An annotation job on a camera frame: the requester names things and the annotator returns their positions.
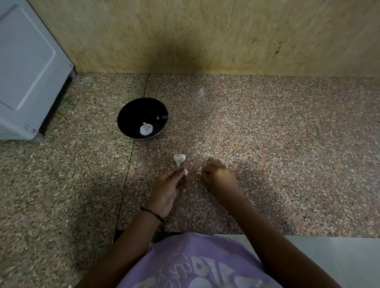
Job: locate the person's right hand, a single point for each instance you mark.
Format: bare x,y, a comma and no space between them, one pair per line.
219,178

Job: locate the person's left hand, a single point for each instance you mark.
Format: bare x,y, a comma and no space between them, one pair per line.
164,192

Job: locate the person's right fingers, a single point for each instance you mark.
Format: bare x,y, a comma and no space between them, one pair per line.
207,175

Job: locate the person's left thumb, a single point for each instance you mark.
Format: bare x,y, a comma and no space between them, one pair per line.
173,172

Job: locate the white garlic clove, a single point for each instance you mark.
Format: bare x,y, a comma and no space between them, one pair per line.
185,171

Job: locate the person's left forearm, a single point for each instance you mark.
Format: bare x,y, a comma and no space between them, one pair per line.
118,252

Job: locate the person's right forearm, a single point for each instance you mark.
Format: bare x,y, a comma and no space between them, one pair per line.
276,243

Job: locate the partial garlic bulb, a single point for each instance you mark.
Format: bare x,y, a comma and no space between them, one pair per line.
179,158

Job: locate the black thread wristband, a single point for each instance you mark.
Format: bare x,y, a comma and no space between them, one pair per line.
153,214

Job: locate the black bowl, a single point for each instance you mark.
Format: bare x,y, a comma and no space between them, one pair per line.
142,118

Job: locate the lilac printed shirt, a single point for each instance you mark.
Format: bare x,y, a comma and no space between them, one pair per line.
196,264

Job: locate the white appliance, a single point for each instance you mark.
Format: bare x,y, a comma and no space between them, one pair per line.
26,68

